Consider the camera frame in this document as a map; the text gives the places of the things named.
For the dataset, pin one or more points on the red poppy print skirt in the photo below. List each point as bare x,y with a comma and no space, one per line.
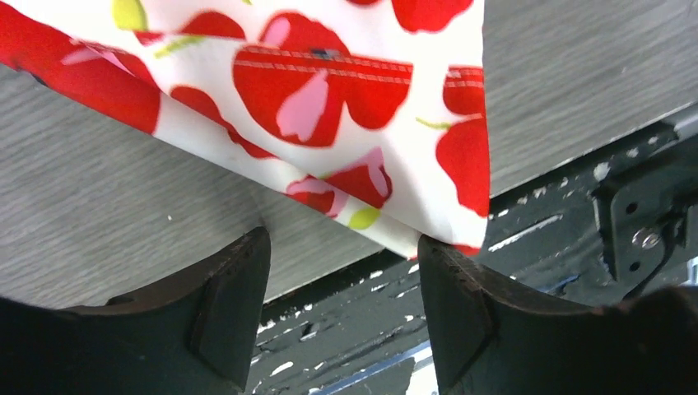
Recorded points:
370,112

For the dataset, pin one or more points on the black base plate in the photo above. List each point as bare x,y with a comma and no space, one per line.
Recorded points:
362,330

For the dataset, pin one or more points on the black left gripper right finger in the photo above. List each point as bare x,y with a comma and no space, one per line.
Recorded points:
490,334

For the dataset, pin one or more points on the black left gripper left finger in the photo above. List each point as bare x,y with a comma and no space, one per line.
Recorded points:
192,332

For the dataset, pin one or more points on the aluminium rail frame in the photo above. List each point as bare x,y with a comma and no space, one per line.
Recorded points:
684,125

